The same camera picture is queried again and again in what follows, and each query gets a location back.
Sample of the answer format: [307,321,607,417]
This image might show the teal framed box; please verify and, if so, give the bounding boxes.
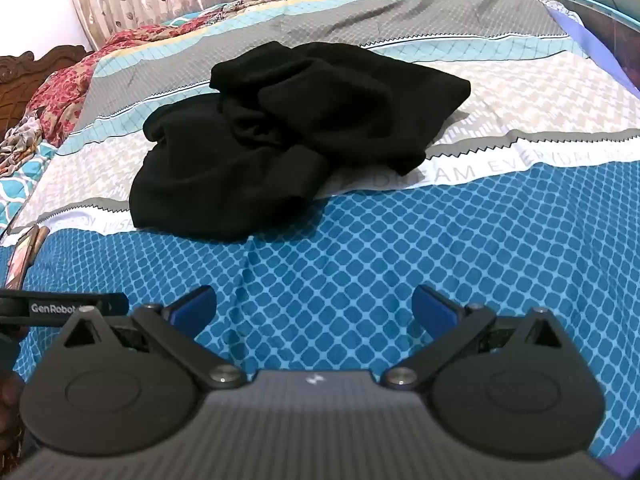
[554,0,640,97]

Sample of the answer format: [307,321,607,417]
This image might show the carved wooden headboard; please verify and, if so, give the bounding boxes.
[0,42,96,142]

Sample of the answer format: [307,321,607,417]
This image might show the teal white patterned pillow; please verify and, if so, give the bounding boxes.
[0,157,54,237]

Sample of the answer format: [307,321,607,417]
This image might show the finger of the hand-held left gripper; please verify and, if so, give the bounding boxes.
[0,340,17,377]

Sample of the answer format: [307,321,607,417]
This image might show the black pants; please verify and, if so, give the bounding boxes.
[129,40,472,242]

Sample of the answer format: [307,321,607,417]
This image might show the multicolour printed cloth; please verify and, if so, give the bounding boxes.
[0,115,52,177]

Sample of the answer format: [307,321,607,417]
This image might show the purple under sheet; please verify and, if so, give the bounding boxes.
[545,2,640,105]

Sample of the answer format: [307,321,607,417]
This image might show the black smartphone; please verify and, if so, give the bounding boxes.
[6,227,42,287]

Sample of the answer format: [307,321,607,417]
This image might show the red floral blanket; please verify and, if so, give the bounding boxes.
[27,0,387,150]

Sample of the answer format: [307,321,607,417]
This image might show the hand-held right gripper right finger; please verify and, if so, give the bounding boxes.
[381,283,573,392]

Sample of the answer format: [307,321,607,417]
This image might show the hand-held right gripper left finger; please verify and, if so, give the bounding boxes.
[60,284,249,392]

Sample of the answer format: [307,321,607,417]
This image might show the patterned blue grey bedsheet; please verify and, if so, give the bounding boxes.
[0,0,640,463]

